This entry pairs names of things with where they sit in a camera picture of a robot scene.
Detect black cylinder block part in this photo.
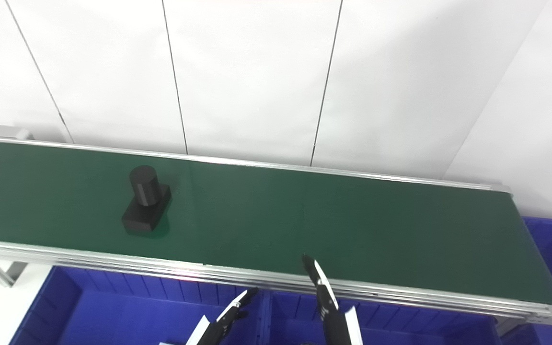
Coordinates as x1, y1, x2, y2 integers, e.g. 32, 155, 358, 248
121, 165, 172, 235

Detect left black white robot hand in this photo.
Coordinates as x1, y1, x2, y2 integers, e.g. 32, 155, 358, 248
185, 287, 259, 345

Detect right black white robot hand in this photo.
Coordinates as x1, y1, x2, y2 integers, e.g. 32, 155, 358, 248
301, 254, 364, 345

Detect green conveyor belt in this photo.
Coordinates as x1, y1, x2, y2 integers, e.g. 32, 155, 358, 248
0, 140, 552, 306
0, 136, 552, 327

